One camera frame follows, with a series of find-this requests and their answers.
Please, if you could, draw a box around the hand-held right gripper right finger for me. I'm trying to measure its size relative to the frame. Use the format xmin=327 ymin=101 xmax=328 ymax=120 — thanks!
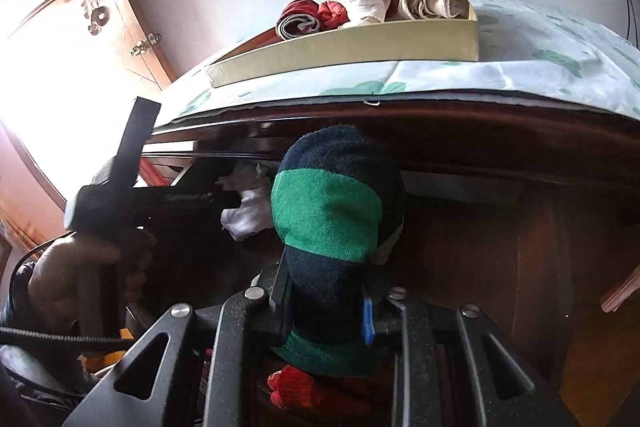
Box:
xmin=360 ymin=286 xmax=581 ymax=427

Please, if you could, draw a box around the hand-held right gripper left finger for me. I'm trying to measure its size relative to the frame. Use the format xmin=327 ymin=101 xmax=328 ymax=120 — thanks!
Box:
xmin=62 ymin=258 xmax=292 ymax=427

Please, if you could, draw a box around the white underwear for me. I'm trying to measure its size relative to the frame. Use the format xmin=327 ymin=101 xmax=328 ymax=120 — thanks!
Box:
xmin=217 ymin=161 xmax=277 ymax=243

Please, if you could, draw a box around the navy green striped sock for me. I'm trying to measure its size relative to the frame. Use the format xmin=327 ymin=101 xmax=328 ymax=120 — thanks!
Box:
xmin=270 ymin=124 xmax=406 ymax=380

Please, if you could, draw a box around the wooden drawer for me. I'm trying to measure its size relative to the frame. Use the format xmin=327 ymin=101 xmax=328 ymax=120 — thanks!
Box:
xmin=125 ymin=147 xmax=561 ymax=427

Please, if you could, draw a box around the red grey sock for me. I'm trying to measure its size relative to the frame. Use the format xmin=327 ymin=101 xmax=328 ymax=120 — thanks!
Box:
xmin=276 ymin=0 xmax=322 ymax=41

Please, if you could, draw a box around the shallow gold cardboard box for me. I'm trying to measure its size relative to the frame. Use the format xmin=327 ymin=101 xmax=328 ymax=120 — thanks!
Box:
xmin=205 ymin=0 xmax=481 ymax=88

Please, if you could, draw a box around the person's left forearm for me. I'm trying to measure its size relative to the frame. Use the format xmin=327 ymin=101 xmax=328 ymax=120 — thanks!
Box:
xmin=0 ymin=257 xmax=38 ymax=333

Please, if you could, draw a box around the person's left hand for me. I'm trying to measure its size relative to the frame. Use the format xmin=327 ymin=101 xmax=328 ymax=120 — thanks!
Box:
xmin=27 ymin=228 xmax=157 ymax=324

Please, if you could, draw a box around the bright red cloth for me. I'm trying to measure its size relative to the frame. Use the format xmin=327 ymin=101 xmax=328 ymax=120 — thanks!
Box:
xmin=266 ymin=364 xmax=373 ymax=420

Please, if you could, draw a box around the yellow object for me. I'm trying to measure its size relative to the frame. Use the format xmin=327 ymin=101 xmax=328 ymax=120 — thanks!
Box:
xmin=80 ymin=329 xmax=132 ymax=375

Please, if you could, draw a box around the brass door latch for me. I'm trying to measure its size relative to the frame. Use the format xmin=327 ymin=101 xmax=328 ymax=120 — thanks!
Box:
xmin=130 ymin=31 xmax=164 ymax=58

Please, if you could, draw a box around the golden door ornament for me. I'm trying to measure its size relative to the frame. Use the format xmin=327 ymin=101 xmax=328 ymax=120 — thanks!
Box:
xmin=81 ymin=0 xmax=111 ymax=36

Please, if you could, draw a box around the wooden door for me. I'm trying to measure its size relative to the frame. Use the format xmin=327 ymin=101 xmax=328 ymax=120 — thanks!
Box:
xmin=0 ymin=0 xmax=173 ymax=218

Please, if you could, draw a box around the pink cloth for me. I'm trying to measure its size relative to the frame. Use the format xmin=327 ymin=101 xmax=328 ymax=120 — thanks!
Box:
xmin=599 ymin=264 xmax=640 ymax=314

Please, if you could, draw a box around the white green-print cloth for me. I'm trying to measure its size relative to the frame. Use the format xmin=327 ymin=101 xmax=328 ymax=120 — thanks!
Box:
xmin=160 ymin=0 xmax=640 ymax=120

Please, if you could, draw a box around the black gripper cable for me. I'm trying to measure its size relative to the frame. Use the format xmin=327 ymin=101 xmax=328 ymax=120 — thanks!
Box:
xmin=0 ymin=231 xmax=133 ymax=350

